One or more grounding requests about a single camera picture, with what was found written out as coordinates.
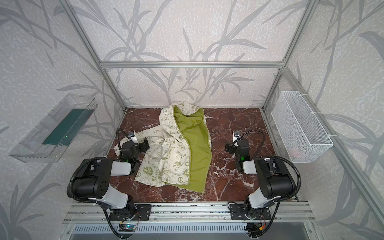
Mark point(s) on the clear plastic wall tray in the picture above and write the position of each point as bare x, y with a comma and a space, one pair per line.
31, 148

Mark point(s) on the aluminium cage frame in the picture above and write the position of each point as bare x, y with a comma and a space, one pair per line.
361, 181

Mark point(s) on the green mat in tray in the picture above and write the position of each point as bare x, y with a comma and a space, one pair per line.
60, 134

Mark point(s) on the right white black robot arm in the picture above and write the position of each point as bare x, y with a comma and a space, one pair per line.
278, 180

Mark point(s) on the pink object in basket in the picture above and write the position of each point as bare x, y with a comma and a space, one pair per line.
295, 153

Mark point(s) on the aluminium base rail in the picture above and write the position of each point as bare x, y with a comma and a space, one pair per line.
189, 212

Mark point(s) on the small green lit circuit board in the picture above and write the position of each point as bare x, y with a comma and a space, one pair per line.
128, 227

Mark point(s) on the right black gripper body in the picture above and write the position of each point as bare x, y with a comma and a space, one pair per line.
231, 147

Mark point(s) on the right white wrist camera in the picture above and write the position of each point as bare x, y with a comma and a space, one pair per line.
236, 135

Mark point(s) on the white wire mesh basket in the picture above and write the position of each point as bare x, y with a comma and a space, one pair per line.
299, 127

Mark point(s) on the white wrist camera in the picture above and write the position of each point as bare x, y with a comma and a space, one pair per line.
131, 135
236, 135

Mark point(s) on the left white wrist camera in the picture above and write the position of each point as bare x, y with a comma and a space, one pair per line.
131, 135

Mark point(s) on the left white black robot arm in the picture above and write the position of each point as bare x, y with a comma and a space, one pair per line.
90, 182

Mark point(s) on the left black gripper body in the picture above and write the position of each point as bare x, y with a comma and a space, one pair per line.
142, 145

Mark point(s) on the cream and green printed jacket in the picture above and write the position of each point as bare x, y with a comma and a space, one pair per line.
180, 150

